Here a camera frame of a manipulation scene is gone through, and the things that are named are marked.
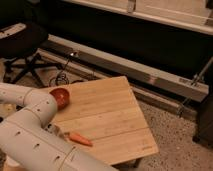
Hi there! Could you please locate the orange toy carrot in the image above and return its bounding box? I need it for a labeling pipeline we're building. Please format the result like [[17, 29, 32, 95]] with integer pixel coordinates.
[[65, 132, 93, 147]]

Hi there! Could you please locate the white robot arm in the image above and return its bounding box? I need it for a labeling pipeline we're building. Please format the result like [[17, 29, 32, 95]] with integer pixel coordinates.
[[0, 83, 117, 171]]

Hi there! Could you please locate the red bowl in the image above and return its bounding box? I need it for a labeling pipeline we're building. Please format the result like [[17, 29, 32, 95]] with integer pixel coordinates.
[[50, 88, 70, 110]]

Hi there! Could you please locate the metal floor rail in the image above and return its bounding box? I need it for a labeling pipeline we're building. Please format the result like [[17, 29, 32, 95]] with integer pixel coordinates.
[[40, 35, 209, 112]]

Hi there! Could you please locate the black office chair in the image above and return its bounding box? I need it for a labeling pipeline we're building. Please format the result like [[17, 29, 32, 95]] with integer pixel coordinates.
[[0, 22, 62, 87]]

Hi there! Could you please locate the clear plastic bottle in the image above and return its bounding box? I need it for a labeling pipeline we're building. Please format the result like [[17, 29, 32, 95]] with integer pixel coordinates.
[[45, 124, 65, 139]]

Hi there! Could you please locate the white ceramic cup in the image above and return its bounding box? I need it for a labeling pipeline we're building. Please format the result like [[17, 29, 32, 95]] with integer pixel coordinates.
[[5, 157, 20, 170]]

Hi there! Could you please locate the black cable on floor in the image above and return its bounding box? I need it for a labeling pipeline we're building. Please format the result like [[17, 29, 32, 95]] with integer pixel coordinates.
[[48, 51, 86, 88]]

